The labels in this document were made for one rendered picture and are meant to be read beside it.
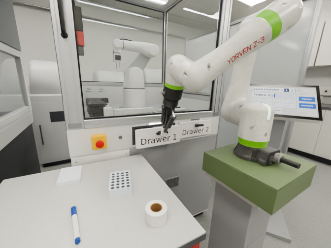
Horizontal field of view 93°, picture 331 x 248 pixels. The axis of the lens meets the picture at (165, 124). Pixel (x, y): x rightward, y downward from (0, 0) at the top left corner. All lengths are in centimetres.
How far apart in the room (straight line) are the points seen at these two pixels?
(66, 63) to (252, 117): 84
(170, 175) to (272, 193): 71
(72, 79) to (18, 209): 53
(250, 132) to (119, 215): 60
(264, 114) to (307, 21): 166
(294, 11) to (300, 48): 145
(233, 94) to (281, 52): 149
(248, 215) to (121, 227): 54
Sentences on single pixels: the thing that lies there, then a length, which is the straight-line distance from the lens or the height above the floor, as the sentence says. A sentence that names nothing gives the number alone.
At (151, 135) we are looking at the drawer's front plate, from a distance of 91.
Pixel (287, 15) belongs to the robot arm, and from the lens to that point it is 80.
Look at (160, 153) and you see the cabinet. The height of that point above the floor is 72.
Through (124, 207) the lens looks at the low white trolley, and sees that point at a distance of 63.
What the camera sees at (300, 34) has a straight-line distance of 230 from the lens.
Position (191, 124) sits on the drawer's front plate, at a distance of 111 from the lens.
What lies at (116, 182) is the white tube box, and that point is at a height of 79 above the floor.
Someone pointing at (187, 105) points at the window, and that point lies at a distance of 110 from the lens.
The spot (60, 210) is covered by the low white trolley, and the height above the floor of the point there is 76.
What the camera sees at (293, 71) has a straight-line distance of 224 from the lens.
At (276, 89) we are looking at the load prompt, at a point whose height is 116.
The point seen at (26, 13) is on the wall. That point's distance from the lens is 427.
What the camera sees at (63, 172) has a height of 78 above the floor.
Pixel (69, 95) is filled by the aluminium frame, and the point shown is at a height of 111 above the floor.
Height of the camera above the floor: 118
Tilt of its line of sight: 15 degrees down
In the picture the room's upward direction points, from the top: 2 degrees clockwise
